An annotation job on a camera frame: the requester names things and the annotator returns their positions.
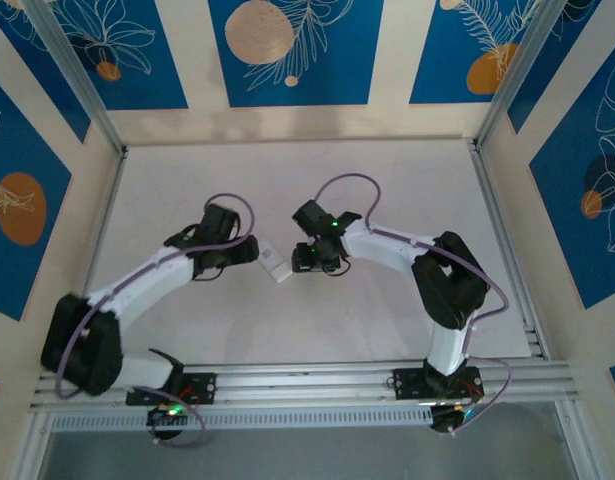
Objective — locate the white remote control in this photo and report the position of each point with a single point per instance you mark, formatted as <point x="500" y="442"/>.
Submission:
<point x="274" y="262"/>

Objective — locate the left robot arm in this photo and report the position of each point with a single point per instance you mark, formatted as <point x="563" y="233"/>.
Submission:
<point x="137" y="285"/>

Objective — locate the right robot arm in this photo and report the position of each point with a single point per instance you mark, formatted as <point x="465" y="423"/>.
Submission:
<point x="447" y="290"/>

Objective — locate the black controller board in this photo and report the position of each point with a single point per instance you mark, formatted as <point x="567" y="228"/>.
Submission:
<point x="449" y="417"/>
<point x="167" y="415"/>

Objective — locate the aluminium side rail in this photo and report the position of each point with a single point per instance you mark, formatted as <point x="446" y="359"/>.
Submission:
<point x="107" y="200"/>
<point x="497" y="200"/>

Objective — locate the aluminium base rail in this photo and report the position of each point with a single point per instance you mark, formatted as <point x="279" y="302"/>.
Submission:
<point x="297" y="387"/>

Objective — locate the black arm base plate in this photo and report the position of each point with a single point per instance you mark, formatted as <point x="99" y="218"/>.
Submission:
<point x="202" y="387"/>
<point x="412" y="384"/>

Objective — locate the blue floral wall panel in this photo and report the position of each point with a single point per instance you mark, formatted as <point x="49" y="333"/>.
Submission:
<point x="587" y="200"/>
<point x="462" y="55"/>
<point x="22" y="200"/>
<point x="307" y="55"/>
<point x="137" y="55"/>

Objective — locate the aluminium frame post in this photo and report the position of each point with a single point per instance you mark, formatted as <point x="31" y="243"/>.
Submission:
<point x="82" y="85"/>
<point x="517" y="75"/>

